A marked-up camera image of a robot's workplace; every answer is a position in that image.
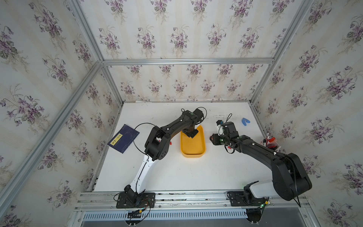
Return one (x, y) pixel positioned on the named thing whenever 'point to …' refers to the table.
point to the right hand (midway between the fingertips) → (213, 138)
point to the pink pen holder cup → (272, 143)
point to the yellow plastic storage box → (194, 147)
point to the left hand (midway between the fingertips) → (190, 135)
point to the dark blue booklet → (123, 138)
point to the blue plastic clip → (244, 119)
